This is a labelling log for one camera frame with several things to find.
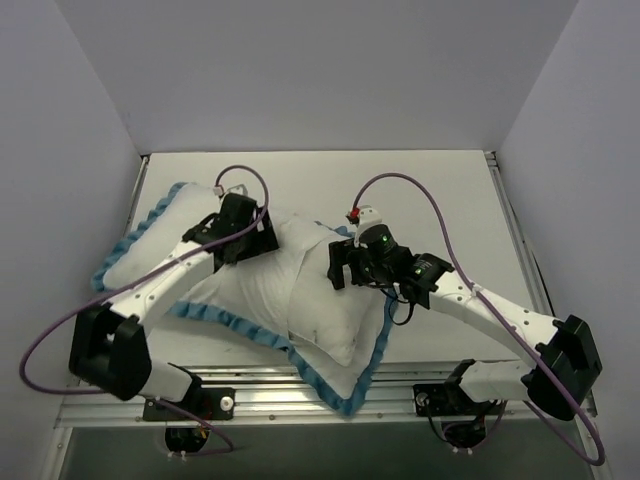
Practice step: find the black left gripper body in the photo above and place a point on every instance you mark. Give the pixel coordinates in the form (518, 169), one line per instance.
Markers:
(261, 236)

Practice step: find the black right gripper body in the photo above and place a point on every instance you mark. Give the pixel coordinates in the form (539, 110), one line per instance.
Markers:
(340, 261)

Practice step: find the blue white houndstooth pillowcase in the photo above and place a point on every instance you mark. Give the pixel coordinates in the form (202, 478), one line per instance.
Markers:
(283, 300)

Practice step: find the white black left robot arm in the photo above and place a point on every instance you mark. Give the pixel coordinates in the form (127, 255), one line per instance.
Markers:
(109, 347)

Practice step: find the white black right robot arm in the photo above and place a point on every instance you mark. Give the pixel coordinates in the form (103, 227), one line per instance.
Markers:
(558, 362)

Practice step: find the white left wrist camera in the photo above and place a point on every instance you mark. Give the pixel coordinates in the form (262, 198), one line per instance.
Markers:
(220, 191)

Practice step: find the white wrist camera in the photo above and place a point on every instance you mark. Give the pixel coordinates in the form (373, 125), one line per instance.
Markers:
(220, 191)
(363, 217)

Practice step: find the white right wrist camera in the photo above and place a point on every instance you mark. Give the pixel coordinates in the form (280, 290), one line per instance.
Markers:
(363, 217)

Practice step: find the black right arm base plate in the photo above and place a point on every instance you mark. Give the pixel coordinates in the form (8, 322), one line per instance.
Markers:
(445, 398)

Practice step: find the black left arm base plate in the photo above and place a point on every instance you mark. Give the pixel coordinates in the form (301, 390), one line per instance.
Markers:
(214, 404)

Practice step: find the aluminium mounting rail frame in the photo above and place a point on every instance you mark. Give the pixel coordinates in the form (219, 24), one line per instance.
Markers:
(441, 202)

